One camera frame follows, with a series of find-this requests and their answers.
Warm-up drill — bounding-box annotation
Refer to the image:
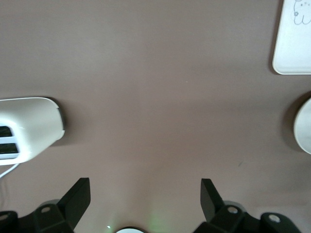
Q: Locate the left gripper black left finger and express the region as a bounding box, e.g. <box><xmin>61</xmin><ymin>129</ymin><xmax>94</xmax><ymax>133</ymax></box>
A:
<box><xmin>0</xmin><ymin>178</ymin><xmax>91</xmax><ymax>233</ymax></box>

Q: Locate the cream round plate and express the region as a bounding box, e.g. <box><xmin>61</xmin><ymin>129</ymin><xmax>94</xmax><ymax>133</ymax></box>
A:
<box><xmin>294</xmin><ymin>97</ymin><xmax>311</xmax><ymax>155</ymax></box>

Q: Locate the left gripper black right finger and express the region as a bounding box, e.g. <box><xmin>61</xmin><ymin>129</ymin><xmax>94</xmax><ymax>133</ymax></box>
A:
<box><xmin>195</xmin><ymin>178</ymin><xmax>300</xmax><ymax>233</ymax></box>

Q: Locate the white two-slot toaster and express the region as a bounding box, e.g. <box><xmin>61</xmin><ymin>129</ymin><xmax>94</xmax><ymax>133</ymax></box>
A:
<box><xmin>0</xmin><ymin>97</ymin><xmax>66</xmax><ymax>166</ymax></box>

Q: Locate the brown table cover mat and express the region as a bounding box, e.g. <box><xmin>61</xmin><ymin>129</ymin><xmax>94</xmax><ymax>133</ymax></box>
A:
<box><xmin>0</xmin><ymin>0</ymin><xmax>311</xmax><ymax>233</ymax></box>

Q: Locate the white toaster power cable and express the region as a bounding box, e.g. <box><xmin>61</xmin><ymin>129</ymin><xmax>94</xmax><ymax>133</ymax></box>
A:
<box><xmin>0</xmin><ymin>163</ymin><xmax>20</xmax><ymax>180</ymax></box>

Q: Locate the cream rabbit print tray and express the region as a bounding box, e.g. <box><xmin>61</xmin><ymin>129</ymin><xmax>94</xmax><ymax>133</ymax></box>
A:
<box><xmin>272</xmin><ymin>0</ymin><xmax>311</xmax><ymax>75</ymax></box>

